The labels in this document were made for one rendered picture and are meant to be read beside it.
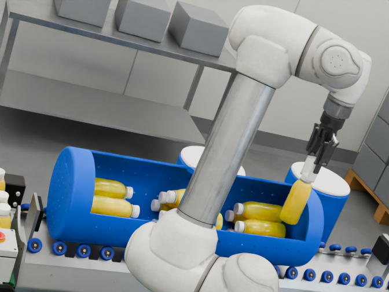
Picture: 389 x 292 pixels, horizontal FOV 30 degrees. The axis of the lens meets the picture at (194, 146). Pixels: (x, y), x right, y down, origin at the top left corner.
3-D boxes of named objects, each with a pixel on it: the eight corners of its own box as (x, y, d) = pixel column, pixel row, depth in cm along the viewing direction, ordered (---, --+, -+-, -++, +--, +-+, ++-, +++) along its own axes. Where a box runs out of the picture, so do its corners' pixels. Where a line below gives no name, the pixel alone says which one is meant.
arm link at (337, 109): (347, 94, 231) (339, 111, 233) (323, 89, 227) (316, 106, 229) (360, 106, 223) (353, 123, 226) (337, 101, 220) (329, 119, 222)
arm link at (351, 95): (360, 101, 229) (322, 84, 232) (380, 56, 223) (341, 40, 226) (355, 108, 219) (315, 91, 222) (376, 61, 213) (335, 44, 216)
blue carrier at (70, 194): (301, 284, 247) (336, 217, 235) (52, 259, 211) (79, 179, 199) (270, 234, 270) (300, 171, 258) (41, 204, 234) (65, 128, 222)
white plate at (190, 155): (176, 162, 279) (175, 165, 280) (242, 188, 279) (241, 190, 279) (186, 138, 305) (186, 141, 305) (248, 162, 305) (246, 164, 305)
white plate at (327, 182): (321, 161, 336) (320, 164, 336) (279, 160, 319) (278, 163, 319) (362, 194, 317) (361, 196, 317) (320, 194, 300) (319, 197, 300)
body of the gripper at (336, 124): (351, 121, 225) (339, 147, 229) (338, 110, 233) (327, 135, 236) (331, 117, 222) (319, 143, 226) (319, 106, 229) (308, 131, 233)
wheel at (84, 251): (92, 243, 217) (90, 244, 219) (78, 242, 215) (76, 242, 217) (91, 258, 216) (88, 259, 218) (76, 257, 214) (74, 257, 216)
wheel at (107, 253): (116, 246, 220) (113, 246, 222) (102, 244, 219) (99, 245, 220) (114, 261, 219) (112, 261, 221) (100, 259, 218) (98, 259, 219)
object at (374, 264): (383, 283, 272) (401, 249, 266) (375, 281, 271) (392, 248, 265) (370, 266, 281) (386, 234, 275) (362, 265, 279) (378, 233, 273)
